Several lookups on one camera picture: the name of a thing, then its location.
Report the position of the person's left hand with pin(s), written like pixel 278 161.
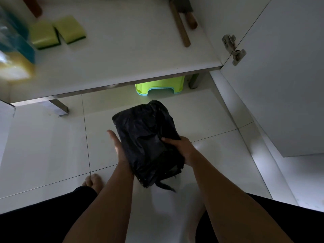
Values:
pixel 119 149

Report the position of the person's right hand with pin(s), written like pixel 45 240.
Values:
pixel 186 150

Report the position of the person's left thumb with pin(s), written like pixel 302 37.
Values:
pixel 114 138

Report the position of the person's right thumb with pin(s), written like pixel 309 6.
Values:
pixel 170 141

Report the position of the black plastic bag bundle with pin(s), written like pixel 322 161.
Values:
pixel 144 139

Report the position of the person's left forearm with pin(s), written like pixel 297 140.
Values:
pixel 108 204

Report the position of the person's right forearm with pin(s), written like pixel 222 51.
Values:
pixel 227 204

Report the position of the person's left foot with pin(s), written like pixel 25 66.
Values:
pixel 94 182

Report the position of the green plastic stool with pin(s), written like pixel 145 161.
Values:
pixel 162 86

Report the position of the metal cabinet leg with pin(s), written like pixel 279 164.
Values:
pixel 59 107
pixel 196 80

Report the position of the white cabinet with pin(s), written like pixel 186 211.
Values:
pixel 126 48

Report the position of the white cabinet door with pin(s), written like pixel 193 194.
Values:
pixel 6 129
pixel 283 73

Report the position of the person's left leg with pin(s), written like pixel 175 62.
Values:
pixel 38 220

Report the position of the person's leg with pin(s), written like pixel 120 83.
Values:
pixel 291 220
pixel 38 220

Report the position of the metal cabinet hinge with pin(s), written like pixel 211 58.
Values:
pixel 232 48

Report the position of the long wooden stick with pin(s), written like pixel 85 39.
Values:
pixel 180 26

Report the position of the yellow green sponge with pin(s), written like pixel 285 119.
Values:
pixel 69 29
pixel 44 35

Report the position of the plastic pack of sponges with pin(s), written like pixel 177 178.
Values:
pixel 14 50

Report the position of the person's right leg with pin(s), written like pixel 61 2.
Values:
pixel 291 220

